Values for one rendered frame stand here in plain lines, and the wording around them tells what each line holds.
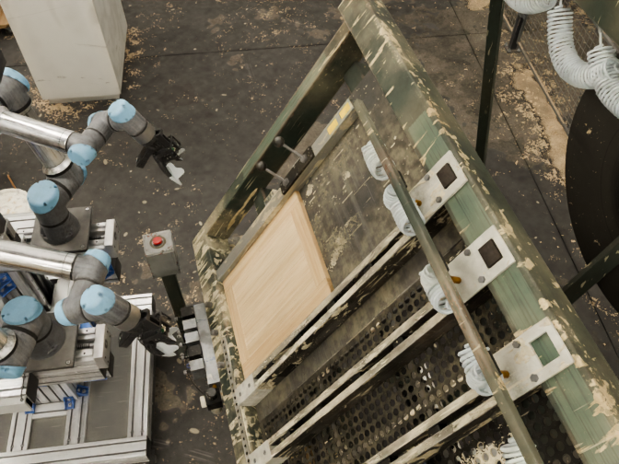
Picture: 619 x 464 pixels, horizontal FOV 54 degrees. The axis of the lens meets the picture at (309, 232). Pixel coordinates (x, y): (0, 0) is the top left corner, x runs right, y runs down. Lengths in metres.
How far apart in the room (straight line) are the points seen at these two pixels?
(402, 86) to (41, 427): 2.27
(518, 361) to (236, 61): 4.01
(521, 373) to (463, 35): 4.31
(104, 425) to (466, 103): 3.27
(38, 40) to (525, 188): 3.35
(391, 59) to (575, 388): 1.00
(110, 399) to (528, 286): 2.24
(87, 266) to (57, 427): 1.47
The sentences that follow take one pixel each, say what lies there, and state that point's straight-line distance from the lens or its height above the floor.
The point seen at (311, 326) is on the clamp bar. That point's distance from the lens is 1.89.
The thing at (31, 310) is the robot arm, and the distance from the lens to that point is 2.14.
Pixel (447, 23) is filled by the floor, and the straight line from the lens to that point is 5.48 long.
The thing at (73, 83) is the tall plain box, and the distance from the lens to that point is 4.71.
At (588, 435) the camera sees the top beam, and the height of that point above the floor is 1.89.
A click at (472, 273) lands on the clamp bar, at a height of 1.85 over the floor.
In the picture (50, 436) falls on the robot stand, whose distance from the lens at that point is 3.12.
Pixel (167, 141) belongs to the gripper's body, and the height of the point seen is 1.53.
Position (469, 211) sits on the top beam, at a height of 1.90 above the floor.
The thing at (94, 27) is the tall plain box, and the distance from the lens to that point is 4.40.
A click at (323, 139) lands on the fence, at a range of 2.01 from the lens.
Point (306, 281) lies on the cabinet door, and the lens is 1.99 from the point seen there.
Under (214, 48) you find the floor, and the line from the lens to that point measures 5.11.
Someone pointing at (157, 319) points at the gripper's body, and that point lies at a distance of 1.76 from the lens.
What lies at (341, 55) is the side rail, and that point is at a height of 1.71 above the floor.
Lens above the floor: 2.96
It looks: 53 degrees down
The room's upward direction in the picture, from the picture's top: 1 degrees clockwise
